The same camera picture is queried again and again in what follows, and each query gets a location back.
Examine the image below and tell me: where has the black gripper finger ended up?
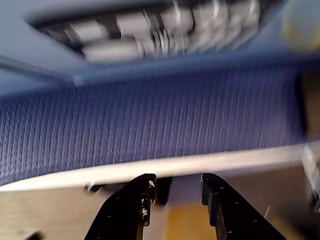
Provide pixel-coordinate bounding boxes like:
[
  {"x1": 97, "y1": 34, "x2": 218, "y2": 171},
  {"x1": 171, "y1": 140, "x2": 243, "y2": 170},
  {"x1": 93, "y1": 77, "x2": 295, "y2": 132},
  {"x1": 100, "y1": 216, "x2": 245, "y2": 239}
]
[
  {"x1": 83, "y1": 173, "x2": 158, "y2": 240},
  {"x1": 201, "y1": 173, "x2": 288, "y2": 240}
]

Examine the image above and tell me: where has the black control panel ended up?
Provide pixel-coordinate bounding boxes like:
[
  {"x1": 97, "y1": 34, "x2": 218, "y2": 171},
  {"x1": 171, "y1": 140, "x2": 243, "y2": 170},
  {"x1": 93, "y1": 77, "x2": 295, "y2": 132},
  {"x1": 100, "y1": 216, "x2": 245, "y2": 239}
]
[{"x1": 24, "y1": 0, "x2": 266, "y2": 65}]

